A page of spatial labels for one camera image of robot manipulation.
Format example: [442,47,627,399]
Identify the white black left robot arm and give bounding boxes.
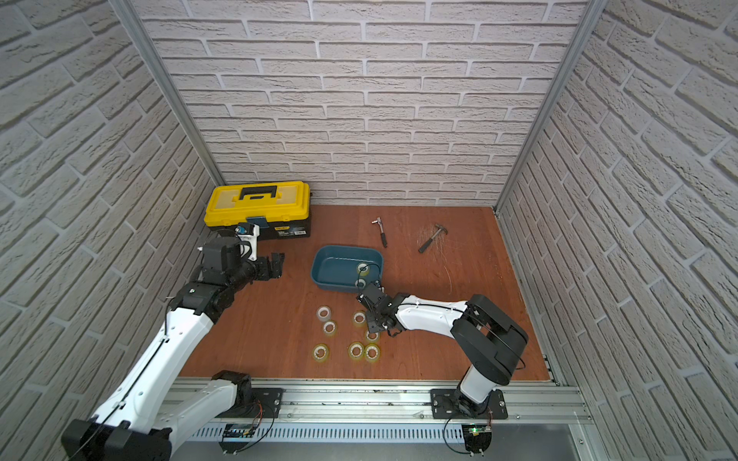
[61,236,284,460]

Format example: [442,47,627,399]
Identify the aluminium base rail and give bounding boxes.
[190,378,594,444]

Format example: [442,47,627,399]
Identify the left corner aluminium post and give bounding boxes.
[110,0,226,186]

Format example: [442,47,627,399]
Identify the right circuit board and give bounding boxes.
[461,425,493,455]

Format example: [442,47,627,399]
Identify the right corner aluminium post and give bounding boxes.
[493,0,608,215]

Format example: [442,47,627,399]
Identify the yellow black toolbox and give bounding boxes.
[204,181,311,240]

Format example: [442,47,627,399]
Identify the teal plastic storage box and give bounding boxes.
[311,245,384,293]

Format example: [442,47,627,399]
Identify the red black ratchet wrench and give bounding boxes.
[372,217,388,248]

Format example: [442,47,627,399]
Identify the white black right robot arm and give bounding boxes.
[357,284,529,418]

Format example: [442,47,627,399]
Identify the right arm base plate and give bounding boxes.
[430,388,509,421]

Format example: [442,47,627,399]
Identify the corner aluminium post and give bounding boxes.
[493,0,608,215]
[110,0,226,186]

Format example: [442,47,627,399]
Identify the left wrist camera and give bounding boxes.
[234,223,259,242]

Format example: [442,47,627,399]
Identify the left green circuit board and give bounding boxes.
[222,424,259,443]

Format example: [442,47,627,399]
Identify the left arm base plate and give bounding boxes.
[252,387,284,419]

